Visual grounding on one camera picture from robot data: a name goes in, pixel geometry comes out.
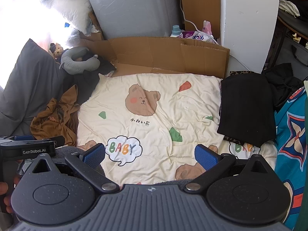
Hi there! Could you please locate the white cloth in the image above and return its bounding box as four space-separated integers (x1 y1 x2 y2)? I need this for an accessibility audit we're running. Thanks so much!
279 0 300 18

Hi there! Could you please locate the teal patterned cloth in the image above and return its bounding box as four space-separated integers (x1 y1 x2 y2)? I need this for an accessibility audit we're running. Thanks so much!
274 87 308 230

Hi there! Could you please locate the crumpled black garment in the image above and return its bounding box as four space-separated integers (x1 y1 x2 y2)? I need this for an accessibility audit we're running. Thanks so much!
63 58 117 106

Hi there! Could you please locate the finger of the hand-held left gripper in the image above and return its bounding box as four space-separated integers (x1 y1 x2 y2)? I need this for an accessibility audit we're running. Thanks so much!
36 135 66 148
0 136 36 142

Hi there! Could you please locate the pink plastic bag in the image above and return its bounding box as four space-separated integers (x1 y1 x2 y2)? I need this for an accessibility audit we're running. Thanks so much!
202 20 213 35

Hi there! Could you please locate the black cloth pile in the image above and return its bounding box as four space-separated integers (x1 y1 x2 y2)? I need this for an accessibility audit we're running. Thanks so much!
262 63 305 112

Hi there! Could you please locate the dark grey pillow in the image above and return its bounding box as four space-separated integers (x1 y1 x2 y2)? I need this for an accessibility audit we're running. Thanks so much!
0 38 80 137

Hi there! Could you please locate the detergent bottle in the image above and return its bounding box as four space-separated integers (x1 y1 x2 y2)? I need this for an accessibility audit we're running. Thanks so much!
170 25 185 38

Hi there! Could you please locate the brown printed t-shirt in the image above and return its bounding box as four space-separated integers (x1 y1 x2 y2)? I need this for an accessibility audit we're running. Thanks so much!
30 85 80 147

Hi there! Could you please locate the folded cardboard sheet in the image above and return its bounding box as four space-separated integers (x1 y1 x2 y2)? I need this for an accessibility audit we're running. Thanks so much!
79 37 230 79

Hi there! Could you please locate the purple detergent pouch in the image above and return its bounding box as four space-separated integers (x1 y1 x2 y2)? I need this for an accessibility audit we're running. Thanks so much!
182 31 212 41

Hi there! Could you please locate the white cable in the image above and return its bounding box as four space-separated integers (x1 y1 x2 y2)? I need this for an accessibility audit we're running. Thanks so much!
179 0 253 71

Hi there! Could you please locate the person's left hand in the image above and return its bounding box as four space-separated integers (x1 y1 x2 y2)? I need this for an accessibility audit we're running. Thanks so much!
0 174 23 214

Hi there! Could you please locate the small cardboard box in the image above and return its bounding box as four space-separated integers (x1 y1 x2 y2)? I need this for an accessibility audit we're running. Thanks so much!
79 11 105 41

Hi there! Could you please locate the cream bear-print blanket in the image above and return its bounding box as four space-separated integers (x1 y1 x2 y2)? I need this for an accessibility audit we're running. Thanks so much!
76 73 278 188

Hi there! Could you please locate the white fluffy pillow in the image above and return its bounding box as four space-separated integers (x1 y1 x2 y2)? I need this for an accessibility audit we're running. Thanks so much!
40 0 93 33

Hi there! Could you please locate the teddy bear plush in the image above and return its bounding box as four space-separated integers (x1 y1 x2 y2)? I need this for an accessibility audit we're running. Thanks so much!
49 43 65 58

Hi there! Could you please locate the black chair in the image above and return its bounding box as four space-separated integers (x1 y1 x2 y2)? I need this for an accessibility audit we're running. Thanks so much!
266 11 308 65

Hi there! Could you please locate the grey neck pillow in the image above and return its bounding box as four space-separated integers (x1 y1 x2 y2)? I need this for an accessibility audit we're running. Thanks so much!
59 47 101 75

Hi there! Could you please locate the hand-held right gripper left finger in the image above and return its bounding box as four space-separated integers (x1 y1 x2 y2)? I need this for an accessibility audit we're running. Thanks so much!
24 143 121 194

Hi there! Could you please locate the folded black garment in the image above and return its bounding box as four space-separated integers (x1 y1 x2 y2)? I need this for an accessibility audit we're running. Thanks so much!
217 73 276 148

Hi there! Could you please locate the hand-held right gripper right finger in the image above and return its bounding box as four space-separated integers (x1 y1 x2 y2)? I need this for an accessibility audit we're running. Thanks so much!
184 144 277 194

